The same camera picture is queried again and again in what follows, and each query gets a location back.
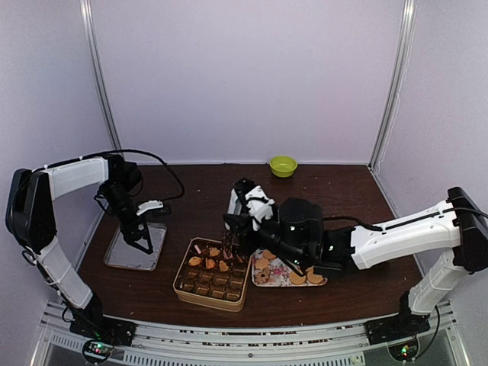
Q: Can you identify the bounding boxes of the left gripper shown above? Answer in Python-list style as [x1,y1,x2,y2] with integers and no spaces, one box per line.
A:
[100,183,153,255]

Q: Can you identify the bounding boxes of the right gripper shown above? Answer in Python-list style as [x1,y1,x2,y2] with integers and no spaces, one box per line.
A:
[223,206,308,268]

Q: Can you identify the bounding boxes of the steel kitchen tongs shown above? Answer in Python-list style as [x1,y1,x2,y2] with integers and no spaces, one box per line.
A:
[222,189,242,258]

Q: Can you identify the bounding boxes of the flower shaped cookie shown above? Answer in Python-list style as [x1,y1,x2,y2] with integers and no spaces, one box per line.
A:
[208,247,220,258]

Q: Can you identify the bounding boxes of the orange sandwich cookie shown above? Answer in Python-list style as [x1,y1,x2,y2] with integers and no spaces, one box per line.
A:
[204,258,217,269]

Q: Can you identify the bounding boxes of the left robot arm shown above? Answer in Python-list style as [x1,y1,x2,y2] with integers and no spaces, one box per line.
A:
[5,153,164,339]

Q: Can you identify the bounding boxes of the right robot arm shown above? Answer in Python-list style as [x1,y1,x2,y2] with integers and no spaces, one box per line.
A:
[223,185,487,337]

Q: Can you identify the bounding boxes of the silver tin lid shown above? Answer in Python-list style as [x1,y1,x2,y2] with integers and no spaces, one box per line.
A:
[104,222,168,272]

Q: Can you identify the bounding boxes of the floral cookie tray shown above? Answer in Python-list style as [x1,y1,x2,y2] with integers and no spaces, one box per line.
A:
[251,249,328,287]

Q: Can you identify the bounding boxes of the round golden biscuit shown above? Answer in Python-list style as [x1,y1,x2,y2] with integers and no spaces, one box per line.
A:
[289,271,307,286]
[307,268,326,285]

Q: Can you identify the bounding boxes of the gold cookie tin box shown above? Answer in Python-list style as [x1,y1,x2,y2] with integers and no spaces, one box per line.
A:
[172,237,251,313]

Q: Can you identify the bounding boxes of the green plastic bowl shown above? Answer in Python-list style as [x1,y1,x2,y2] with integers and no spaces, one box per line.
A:
[269,156,298,178]

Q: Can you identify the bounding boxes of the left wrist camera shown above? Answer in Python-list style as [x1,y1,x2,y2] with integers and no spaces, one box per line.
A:
[136,200,172,217]

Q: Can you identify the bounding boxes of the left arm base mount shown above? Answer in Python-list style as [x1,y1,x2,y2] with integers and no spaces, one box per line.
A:
[69,318,136,364]

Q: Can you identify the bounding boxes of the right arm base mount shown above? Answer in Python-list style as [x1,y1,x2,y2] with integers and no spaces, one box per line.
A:
[364,316,431,363]

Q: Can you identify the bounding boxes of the front aluminium rail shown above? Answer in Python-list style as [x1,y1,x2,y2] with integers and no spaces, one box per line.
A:
[37,304,458,366]

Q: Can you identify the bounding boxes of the left aluminium frame post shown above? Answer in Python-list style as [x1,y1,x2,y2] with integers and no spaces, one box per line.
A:
[79,0,122,149]

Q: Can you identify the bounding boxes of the aluminium frame post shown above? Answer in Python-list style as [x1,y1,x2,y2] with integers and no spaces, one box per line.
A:
[368,0,417,174]
[79,0,122,149]

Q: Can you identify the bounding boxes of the right aluminium frame post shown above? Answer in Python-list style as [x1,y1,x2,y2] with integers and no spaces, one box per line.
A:
[368,0,417,174]

